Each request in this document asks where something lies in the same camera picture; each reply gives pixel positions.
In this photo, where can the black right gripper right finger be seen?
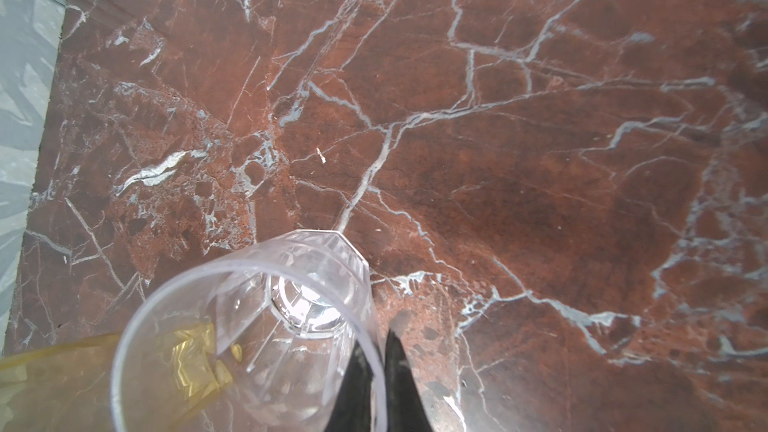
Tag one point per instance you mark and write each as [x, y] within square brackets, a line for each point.
[405, 411]

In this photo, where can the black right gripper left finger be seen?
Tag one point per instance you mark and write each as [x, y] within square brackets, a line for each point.
[352, 408]

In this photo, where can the clear faceted glass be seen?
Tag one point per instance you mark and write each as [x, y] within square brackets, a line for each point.
[287, 313]

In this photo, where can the yellow tall glass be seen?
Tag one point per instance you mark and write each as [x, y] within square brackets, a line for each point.
[162, 382]

